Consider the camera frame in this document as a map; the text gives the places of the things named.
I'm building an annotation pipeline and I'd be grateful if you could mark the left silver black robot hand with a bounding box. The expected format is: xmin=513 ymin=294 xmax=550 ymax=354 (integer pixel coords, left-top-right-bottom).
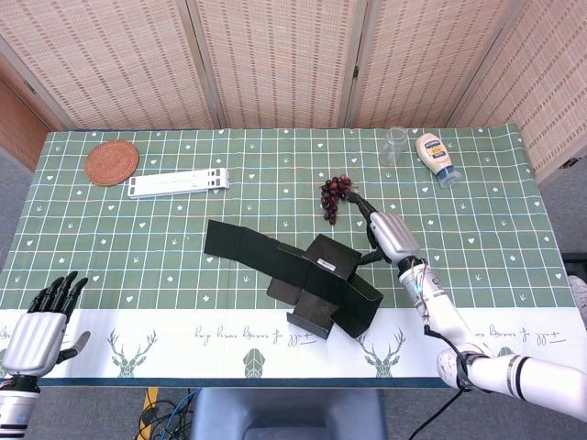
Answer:
xmin=2 ymin=270 xmax=92 ymax=380

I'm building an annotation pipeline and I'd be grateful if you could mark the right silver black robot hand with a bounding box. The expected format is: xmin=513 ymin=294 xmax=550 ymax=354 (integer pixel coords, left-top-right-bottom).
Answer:
xmin=347 ymin=192 xmax=421 ymax=270

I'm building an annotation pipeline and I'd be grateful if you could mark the black cardboard box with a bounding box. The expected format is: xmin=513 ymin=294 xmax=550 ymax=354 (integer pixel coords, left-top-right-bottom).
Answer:
xmin=204 ymin=218 xmax=384 ymax=341

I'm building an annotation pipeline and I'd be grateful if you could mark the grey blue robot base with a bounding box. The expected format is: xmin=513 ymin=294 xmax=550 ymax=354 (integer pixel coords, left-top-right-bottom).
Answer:
xmin=190 ymin=388 xmax=388 ymax=440

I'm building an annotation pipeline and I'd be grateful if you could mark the woven bamboo folding screen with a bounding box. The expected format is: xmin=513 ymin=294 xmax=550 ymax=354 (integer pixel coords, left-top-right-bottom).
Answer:
xmin=0 ymin=0 xmax=587 ymax=184

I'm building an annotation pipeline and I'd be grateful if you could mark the white folding stand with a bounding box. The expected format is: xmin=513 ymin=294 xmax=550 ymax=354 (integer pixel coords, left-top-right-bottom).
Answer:
xmin=127 ymin=168 xmax=231 ymax=199

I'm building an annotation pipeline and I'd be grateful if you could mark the bunch of dark red grapes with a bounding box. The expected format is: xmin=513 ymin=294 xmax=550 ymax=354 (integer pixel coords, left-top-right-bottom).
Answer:
xmin=319 ymin=173 xmax=355 ymax=226

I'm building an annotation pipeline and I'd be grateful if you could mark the clear plastic cup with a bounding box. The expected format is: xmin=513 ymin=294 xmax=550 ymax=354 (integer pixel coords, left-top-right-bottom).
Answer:
xmin=378 ymin=126 xmax=408 ymax=168

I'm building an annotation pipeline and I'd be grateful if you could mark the green checked deer tablecloth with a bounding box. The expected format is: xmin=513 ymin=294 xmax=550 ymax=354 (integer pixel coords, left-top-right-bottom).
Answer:
xmin=0 ymin=123 xmax=581 ymax=381

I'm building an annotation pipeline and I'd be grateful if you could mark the mayonnaise squeeze bottle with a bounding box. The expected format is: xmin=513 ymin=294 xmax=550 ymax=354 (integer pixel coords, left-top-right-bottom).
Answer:
xmin=415 ymin=132 xmax=463 ymax=189

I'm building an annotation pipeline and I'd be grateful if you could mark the round woven rattan coaster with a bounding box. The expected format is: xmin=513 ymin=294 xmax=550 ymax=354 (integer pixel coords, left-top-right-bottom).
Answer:
xmin=83 ymin=140 xmax=140 ymax=187

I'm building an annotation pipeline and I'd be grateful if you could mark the grey pink fabric item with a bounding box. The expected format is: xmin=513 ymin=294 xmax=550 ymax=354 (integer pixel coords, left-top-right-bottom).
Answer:
xmin=568 ymin=274 xmax=587 ymax=322

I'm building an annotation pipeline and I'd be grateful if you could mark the brown wooden panel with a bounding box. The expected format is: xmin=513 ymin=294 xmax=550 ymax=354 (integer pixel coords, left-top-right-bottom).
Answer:
xmin=0 ymin=77 xmax=51 ymax=171

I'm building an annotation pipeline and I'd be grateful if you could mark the tangle of floor cables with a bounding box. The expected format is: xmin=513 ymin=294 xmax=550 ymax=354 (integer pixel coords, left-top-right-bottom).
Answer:
xmin=137 ymin=388 xmax=198 ymax=440

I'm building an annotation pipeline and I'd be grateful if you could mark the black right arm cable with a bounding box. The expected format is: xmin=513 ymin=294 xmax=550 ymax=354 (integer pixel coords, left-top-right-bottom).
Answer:
xmin=405 ymin=323 xmax=473 ymax=440

